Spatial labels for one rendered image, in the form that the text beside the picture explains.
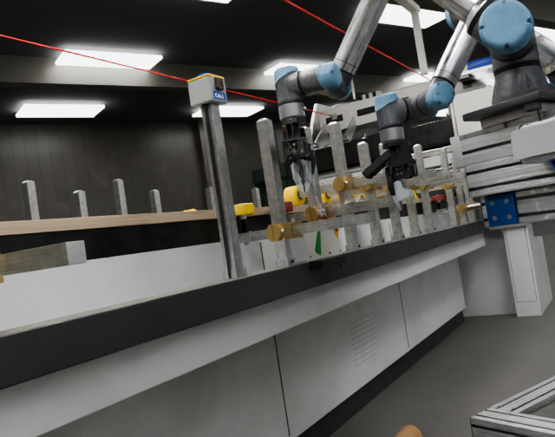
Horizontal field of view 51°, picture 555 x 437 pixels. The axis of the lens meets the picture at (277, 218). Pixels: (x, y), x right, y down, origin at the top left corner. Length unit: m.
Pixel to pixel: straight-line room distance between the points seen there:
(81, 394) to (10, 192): 9.50
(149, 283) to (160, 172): 9.89
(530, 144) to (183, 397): 1.07
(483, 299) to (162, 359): 3.51
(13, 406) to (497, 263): 3.83
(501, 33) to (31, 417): 1.27
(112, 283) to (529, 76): 1.16
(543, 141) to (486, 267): 3.11
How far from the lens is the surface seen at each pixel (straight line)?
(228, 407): 1.79
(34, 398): 1.08
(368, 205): 1.88
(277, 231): 1.66
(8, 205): 10.53
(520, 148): 1.48
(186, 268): 1.66
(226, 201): 1.48
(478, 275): 4.52
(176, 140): 11.70
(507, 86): 1.64
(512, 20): 1.53
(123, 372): 1.20
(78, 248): 0.80
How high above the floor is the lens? 0.78
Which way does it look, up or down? 2 degrees up
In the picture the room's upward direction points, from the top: 9 degrees counter-clockwise
